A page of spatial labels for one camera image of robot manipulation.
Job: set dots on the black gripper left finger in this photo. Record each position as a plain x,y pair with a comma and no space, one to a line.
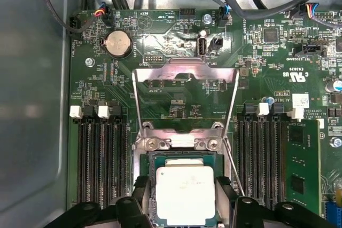
107,217

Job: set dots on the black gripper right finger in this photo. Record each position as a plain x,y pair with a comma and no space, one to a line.
253,214

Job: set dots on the thin metal locking lever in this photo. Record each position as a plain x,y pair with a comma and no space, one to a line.
236,170

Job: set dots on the silver-topped CPU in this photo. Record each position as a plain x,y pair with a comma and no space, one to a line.
184,190

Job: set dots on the metal socket cover frame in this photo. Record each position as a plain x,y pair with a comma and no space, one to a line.
211,71

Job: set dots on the RAM slot black clips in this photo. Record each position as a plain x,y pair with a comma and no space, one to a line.
244,158
121,158
271,158
94,158

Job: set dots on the blue expansion slot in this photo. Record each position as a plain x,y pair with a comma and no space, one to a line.
334,209

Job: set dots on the green RAM stick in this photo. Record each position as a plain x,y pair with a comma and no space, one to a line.
303,158

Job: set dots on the silver motherboard screw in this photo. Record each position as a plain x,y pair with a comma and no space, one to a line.
207,19
336,142
89,62

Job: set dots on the white label sticker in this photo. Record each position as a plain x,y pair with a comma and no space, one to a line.
300,99

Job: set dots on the green motherboard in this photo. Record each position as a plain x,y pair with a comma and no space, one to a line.
267,78

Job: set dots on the blue-topped round capacitor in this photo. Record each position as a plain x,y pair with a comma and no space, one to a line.
335,85

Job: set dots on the silver coin battery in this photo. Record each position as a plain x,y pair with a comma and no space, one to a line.
119,43

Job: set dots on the silver internal USB port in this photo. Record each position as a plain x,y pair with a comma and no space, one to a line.
202,47

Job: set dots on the black square chip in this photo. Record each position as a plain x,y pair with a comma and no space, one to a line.
270,35

